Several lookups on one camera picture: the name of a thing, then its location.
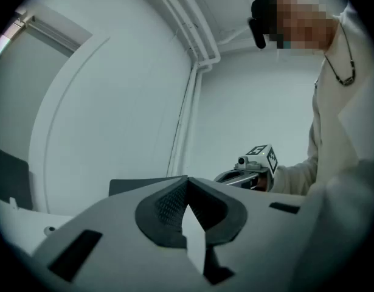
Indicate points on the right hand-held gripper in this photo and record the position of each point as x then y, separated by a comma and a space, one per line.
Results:
267, 160

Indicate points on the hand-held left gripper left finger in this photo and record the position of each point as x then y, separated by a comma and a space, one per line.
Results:
129, 269

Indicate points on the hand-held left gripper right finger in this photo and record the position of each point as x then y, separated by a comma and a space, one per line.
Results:
259, 239

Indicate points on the person's left forearm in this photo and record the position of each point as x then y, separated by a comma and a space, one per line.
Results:
341, 208

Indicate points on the person's right forearm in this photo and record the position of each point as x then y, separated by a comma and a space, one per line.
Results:
293, 178

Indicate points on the person's right hand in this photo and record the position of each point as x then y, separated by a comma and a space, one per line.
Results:
261, 183

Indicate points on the white conduit pipes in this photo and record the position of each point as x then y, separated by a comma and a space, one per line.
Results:
192, 96

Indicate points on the person's beige sweatshirt torso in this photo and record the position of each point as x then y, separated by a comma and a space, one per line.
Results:
341, 117

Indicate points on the dark desk divider panel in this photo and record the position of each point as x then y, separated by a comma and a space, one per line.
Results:
10, 175

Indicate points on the person's head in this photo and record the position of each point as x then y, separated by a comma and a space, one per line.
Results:
305, 20

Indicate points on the grey roller blind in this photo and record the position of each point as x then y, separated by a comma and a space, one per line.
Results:
22, 87

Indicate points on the white divider bracket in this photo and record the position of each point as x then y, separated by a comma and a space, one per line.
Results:
12, 202

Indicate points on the black head camera mount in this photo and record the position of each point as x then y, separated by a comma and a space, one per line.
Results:
259, 11

